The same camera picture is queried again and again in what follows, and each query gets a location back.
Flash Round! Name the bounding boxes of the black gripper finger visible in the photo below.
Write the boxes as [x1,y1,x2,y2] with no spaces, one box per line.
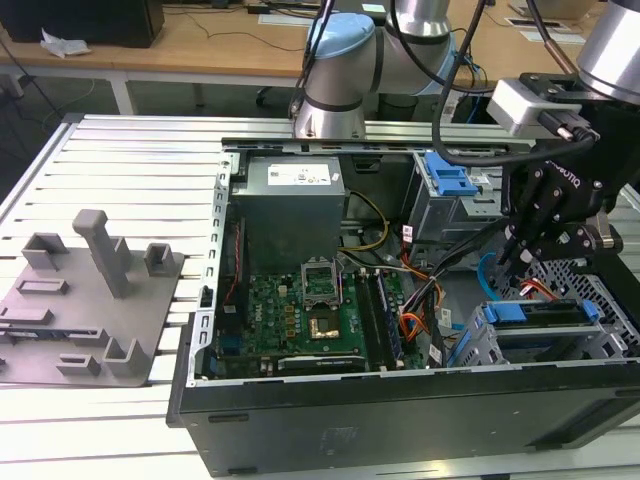
[533,211,625,262]
[498,160,560,281]

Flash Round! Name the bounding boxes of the red disk wire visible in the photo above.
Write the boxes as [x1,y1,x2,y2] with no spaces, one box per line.
[518,280,559,302]

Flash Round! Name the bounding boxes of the hard disk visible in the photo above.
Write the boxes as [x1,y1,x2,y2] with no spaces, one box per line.
[479,298,604,351]

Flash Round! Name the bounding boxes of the perforated metal disk bay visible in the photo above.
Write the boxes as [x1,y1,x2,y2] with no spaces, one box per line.
[449,257,640,369]

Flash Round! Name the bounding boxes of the RAM stick in slot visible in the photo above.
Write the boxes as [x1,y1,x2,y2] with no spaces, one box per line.
[374,272,406,369]

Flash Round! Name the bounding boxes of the black RAM slot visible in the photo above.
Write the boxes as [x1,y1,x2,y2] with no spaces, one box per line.
[355,272,389,371]

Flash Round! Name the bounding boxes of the blue plastic drive latch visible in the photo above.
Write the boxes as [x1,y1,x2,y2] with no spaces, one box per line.
[423,152,476,199]

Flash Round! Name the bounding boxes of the grey metal drive cage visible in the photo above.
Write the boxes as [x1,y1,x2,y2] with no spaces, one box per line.
[407,152,516,241]

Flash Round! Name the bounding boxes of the white paper sheet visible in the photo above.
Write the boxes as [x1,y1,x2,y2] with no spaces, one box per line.
[257,13,321,27]
[518,28,590,47]

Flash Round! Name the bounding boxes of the white card with black border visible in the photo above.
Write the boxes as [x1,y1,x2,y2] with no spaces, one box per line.
[503,16,571,34]

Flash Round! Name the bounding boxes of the metal socket cover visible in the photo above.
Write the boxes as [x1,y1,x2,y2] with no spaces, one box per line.
[301,258,344,306]

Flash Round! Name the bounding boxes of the CPU socket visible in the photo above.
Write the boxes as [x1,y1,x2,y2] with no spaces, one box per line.
[307,312,346,342]

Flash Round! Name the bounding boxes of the grey power supply unit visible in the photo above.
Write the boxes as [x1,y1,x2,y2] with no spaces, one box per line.
[229,155,349,274]

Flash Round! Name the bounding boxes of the black graphics card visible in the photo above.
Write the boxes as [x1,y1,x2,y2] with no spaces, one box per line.
[276,355,368,374]

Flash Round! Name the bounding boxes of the black open PC case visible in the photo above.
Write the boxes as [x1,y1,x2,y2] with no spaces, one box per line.
[164,134,640,476]

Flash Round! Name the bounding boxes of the green motherboard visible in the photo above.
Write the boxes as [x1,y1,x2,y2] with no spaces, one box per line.
[214,264,441,374]

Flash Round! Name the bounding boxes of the wooden desk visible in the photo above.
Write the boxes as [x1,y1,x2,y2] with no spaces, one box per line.
[0,0,640,116]

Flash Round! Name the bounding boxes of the grey parts rack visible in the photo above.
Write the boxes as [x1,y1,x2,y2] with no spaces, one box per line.
[0,208,187,389]

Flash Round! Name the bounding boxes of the black box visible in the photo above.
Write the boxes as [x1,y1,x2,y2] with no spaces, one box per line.
[0,0,166,50]

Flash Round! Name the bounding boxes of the crumpled white paper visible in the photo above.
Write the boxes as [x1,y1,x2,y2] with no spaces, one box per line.
[39,27,92,60]

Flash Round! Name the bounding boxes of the black power cable bundle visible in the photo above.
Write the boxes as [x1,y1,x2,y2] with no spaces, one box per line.
[424,219,511,286]

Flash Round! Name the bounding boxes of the blue disk wire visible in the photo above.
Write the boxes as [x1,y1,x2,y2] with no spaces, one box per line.
[477,253,501,294]

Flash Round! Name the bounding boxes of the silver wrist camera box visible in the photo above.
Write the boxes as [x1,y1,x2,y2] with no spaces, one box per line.
[486,78,550,137]

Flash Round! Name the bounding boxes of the brown cable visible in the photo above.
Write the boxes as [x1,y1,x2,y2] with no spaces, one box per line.
[538,27,584,76]

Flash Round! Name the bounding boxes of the blue hanging cables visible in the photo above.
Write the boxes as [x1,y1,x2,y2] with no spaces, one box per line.
[462,49,490,109]

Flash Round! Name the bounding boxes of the yellow and black wires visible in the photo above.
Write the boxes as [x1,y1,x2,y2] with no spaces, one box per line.
[338,192,392,251]

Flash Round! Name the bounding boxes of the orange wire bundle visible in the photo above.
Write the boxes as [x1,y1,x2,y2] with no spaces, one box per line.
[397,272,446,346]

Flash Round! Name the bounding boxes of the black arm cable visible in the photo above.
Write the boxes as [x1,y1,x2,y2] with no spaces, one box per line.
[288,0,336,121]

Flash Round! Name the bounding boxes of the thin red wire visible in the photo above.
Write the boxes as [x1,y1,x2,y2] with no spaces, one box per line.
[223,219,246,309]

